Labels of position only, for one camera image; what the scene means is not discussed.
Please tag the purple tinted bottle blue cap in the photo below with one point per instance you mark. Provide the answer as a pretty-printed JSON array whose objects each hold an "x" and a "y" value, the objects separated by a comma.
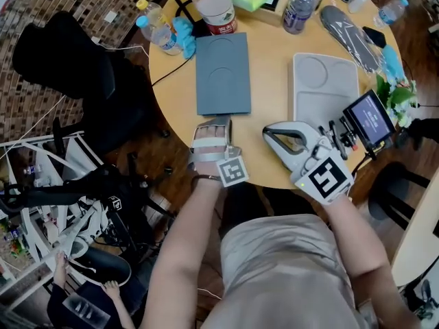
[{"x": 297, "y": 10}]

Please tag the yellow cap water bottle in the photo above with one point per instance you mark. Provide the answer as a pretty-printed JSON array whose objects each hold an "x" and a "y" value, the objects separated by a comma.
[{"x": 152, "y": 12}]

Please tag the person's beige shirt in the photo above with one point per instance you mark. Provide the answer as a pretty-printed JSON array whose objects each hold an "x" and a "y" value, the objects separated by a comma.
[{"x": 281, "y": 273}]

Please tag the black stool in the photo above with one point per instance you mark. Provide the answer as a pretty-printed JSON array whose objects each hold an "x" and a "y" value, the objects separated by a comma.
[{"x": 394, "y": 190}]

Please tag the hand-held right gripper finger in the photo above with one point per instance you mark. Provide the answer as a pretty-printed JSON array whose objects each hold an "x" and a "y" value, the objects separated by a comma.
[
  {"x": 291, "y": 126},
  {"x": 274, "y": 149}
]

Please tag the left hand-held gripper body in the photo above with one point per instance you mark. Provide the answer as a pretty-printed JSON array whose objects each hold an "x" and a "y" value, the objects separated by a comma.
[{"x": 233, "y": 171}]

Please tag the person's left forearm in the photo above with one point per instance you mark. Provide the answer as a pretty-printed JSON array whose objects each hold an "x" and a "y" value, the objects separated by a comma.
[{"x": 185, "y": 245}]

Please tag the large bottle red label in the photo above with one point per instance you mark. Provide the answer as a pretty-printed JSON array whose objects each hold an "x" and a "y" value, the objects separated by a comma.
[{"x": 216, "y": 9}]

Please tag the blue-grey tray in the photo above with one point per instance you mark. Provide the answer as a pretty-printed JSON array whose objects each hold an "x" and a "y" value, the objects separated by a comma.
[{"x": 223, "y": 77}]

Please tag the blue flower pot plant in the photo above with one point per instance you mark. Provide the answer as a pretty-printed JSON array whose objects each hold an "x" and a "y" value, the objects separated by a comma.
[{"x": 398, "y": 94}]

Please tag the white wall outlet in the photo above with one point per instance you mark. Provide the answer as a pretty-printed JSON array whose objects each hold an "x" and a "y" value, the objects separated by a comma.
[{"x": 110, "y": 16}]

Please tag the slim water bottle blue cap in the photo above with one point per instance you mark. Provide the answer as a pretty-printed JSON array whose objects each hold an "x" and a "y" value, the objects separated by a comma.
[{"x": 391, "y": 12}]

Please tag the white round table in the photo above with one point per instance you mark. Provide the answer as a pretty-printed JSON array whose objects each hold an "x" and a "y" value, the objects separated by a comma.
[{"x": 418, "y": 245}]

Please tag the black small device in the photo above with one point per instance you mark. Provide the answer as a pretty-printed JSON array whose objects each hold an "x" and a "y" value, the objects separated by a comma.
[{"x": 374, "y": 37}]

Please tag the white idle gripper device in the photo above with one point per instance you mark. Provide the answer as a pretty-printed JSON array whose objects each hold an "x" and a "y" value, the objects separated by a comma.
[{"x": 85, "y": 225}]

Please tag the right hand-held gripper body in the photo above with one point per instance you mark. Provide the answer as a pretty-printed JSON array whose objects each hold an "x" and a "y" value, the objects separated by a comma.
[{"x": 326, "y": 177}]

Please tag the clear bottle blue cap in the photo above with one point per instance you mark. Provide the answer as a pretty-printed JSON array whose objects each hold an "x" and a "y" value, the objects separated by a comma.
[{"x": 161, "y": 36}]

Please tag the grey shoe insole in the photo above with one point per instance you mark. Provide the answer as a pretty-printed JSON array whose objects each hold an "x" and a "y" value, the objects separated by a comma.
[{"x": 350, "y": 36}]

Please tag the person's right forearm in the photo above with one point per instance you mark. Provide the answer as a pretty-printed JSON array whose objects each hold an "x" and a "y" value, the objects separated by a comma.
[{"x": 363, "y": 252}]

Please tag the black wrist band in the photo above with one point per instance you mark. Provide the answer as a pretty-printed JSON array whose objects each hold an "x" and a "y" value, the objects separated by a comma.
[{"x": 205, "y": 177}]

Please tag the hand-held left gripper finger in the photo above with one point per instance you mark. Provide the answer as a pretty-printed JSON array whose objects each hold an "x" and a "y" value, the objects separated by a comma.
[
  {"x": 228, "y": 135},
  {"x": 209, "y": 124}
]

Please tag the black desk lamp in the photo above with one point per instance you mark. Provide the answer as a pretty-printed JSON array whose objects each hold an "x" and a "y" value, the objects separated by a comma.
[{"x": 200, "y": 28}]

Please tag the light grey tray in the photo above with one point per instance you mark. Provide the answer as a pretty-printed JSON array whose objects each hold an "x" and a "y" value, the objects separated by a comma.
[{"x": 326, "y": 87}]

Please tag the small black monitor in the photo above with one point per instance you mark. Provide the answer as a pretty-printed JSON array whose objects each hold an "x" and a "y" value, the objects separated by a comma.
[{"x": 368, "y": 120}]

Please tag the white shell seat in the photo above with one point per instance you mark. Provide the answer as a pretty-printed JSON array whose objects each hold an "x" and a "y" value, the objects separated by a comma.
[{"x": 103, "y": 262}]

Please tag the white metal shelf rack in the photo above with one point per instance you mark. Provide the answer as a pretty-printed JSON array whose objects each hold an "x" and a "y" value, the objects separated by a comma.
[{"x": 41, "y": 142}]

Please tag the wooden box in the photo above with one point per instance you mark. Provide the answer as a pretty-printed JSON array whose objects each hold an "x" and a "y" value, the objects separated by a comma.
[{"x": 271, "y": 15}]

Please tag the tall black office chair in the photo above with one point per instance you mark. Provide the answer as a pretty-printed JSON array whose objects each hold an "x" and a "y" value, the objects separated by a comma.
[{"x": 68, "y": 63}]

